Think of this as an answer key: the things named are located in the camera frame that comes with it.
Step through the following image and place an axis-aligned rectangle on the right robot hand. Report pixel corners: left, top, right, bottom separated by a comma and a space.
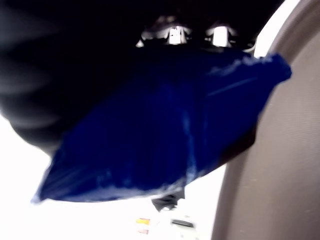
0, 0, 286, 156

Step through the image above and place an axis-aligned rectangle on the blue Oreo cookie pack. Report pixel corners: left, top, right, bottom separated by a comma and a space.
31, 51, 293, 205

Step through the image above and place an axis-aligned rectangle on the round dark brown tray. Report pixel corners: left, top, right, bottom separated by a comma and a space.
211, 0, 320, 240

